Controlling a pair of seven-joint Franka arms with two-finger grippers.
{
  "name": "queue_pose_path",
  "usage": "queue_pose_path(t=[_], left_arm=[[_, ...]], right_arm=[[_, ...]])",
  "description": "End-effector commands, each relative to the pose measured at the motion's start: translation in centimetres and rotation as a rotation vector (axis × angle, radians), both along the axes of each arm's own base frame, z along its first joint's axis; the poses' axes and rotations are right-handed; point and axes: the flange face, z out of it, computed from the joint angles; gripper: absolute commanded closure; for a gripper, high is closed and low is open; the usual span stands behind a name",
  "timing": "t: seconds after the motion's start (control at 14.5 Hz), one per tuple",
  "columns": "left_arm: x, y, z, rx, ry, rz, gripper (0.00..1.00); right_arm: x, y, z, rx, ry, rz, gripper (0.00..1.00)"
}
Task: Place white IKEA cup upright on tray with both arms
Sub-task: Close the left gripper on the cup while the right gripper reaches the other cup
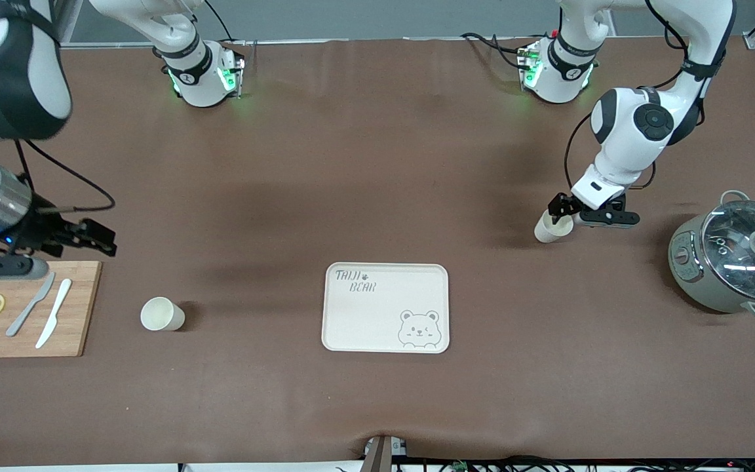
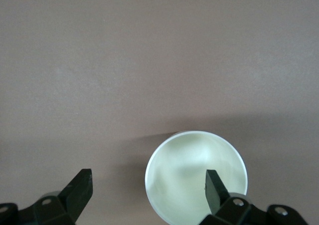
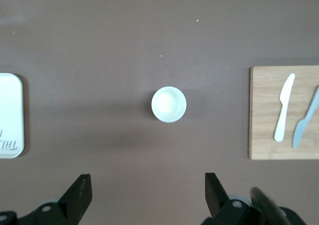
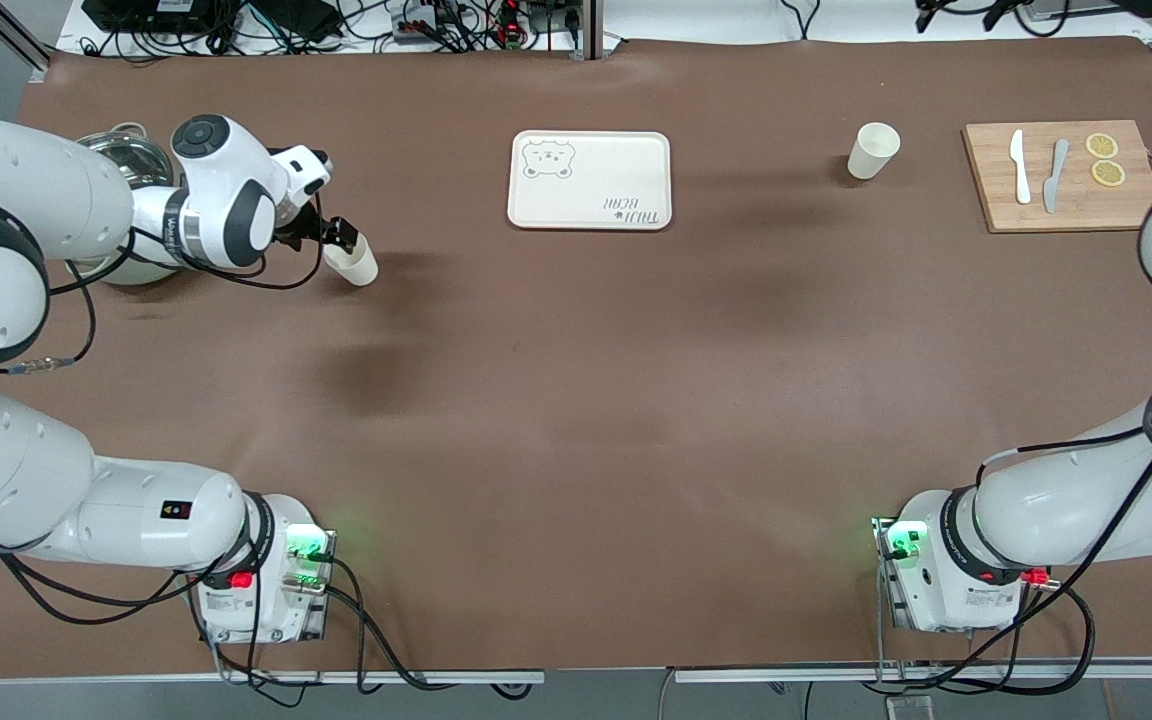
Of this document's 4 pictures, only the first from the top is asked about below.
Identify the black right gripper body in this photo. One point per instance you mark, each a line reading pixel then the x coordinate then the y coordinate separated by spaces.
pixel 44 229

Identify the white plastic cup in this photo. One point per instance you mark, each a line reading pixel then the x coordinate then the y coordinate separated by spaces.
pixel 551 233
pixel 161 314

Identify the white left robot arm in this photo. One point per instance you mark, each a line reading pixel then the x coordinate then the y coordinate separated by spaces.
pixel 626 144

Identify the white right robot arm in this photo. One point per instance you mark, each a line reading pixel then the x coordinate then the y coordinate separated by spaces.
pixel 17 78

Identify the beige bear print tray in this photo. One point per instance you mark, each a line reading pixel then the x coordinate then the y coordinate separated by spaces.
pixel 364 321

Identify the bamboo cutting board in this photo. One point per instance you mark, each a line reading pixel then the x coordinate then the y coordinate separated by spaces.
pixel 82 308

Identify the white plastic knife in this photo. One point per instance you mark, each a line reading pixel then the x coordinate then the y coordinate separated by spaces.
pixel 55 311

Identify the grey plastic knife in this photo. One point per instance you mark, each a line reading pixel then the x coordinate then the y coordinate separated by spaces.
pixel 30 305

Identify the grey pot with glass lid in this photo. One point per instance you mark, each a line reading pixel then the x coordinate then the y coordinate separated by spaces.
pixel 685 282

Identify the glass pot lid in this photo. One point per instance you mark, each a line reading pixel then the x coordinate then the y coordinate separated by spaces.
pixel 738 262

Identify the brown table cover mat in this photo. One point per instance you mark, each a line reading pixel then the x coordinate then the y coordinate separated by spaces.
pixel 377 406

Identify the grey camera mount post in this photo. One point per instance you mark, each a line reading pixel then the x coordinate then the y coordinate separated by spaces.
pixel 377 455

